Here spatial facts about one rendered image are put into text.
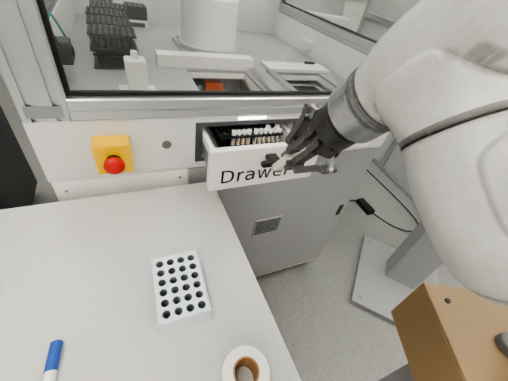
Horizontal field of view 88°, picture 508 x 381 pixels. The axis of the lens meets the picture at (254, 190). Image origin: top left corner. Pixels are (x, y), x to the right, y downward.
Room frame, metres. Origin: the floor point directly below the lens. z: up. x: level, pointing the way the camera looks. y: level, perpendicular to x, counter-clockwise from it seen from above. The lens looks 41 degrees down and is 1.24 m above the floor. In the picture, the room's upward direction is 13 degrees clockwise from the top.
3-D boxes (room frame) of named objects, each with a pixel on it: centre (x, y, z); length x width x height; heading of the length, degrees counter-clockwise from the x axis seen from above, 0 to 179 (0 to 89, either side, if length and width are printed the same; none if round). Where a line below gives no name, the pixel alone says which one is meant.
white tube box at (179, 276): (0.23, 0.09, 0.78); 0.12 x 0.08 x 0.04; 29
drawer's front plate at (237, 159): (0.53, -0.02, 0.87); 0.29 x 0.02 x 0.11; 121
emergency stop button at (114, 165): (0.41, 0.30, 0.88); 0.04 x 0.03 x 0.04; 121
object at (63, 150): (1.06, 0.26, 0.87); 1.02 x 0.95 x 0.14; 121
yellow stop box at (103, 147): (0.44, 0.31, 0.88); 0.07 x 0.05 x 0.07; 121
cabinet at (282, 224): (1.06, 0.25, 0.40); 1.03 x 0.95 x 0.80; 121
